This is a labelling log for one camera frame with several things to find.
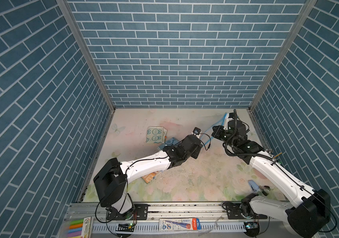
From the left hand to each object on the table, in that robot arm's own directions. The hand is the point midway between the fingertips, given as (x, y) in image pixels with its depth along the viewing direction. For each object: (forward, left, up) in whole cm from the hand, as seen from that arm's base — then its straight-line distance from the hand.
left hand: (200, 146), depth 80 cm
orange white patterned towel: (-12, +28, -15) cm, 34 cm away
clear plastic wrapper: (-36, +1, -18) cm, 40 cm away
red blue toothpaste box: (-34, +11, -16) cm, 39 cm away
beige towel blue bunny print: (+18, +27, -15) cm, 36 cm away
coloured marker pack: (-35, +57, -16) cm, 69 cm away
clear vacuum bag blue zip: (-2, -1, +14) cm, 14 cm away
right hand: (+7, -7, +8) cm, 12 cm away
